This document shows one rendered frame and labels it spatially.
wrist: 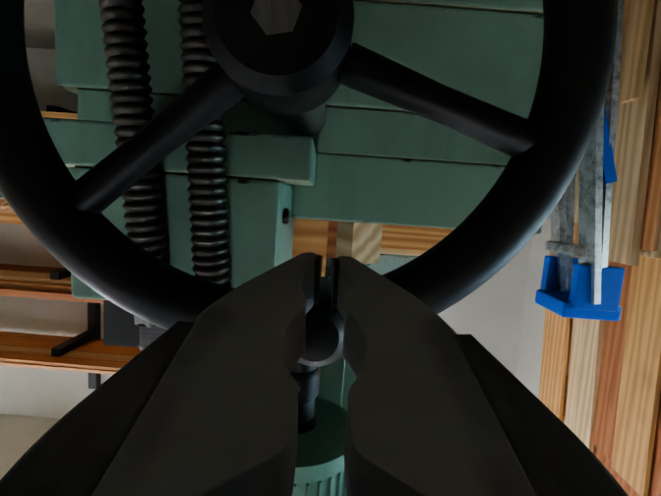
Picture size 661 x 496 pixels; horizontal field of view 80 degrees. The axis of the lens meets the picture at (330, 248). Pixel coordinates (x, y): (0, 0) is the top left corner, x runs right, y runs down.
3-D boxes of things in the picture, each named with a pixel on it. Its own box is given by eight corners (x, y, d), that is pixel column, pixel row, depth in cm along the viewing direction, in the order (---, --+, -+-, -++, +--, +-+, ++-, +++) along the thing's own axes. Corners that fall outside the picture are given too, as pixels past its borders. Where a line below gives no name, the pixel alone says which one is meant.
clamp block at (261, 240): (286, 180, 26) (279, 312, 27) (300, 186, 40) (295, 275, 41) (60, 164, 26) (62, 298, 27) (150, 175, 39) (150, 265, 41)
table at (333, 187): (635, 157, 26) (621, 248, 27) (470, 179, 56) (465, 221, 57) (-304, 92, 25) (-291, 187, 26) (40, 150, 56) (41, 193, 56)
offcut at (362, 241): (353, 221, 37) (350, 264, 37) (383, 222, 38) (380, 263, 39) (337, 218, 40) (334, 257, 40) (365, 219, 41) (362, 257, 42)
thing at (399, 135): (532, 120, 35) (526, 166, 36) (455, 149, 56) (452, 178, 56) (76, 88, 34) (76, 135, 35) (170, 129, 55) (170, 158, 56)
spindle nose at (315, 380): (322, 348, 52) (316, 435, 53) (323, 334, 58) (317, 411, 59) (275, 346, 52) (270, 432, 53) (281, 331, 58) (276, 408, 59)
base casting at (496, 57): (573, 14, 34) (559, 124, 35) (419, 129, 91) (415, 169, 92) (45, -27, 33) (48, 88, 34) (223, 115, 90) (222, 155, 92)
